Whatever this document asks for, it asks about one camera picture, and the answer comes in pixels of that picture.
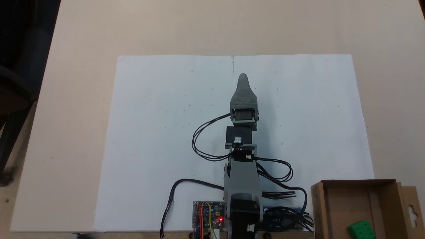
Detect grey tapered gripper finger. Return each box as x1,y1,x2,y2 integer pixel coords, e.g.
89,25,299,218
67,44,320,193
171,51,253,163
230,74,258,110

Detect green dice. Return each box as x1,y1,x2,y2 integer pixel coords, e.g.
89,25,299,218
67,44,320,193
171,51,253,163
347,220,376,239

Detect white paper sheet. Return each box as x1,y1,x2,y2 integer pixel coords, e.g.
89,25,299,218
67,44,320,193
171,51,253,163
232,54,375,232
94,55,237,232

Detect blue circuit board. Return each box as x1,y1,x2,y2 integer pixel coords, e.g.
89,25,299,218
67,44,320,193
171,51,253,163
262,206,304,230

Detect brown cardboard box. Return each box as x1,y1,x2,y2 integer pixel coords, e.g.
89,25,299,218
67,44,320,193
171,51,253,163
310,179,423,239

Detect dark chair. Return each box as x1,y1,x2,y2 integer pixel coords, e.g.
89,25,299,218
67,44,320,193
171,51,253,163
0,0,62,187

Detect black servo cable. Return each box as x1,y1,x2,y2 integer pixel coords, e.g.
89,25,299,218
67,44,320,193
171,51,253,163
261,186,314,232
192,113,233,162
262,191,297,200
255,157,294,183

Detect yellow jumper wire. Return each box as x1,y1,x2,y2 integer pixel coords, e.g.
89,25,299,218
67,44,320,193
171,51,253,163
207,203,219,239

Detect circuit board with coloured wires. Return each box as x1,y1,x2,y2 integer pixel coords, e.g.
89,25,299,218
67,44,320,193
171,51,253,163
193,201,225,229

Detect black power cable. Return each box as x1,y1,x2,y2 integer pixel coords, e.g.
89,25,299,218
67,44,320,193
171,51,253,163
160,179,226,238

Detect red jumper wire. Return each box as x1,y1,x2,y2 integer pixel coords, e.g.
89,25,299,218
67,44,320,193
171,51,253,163
197,203,204,239

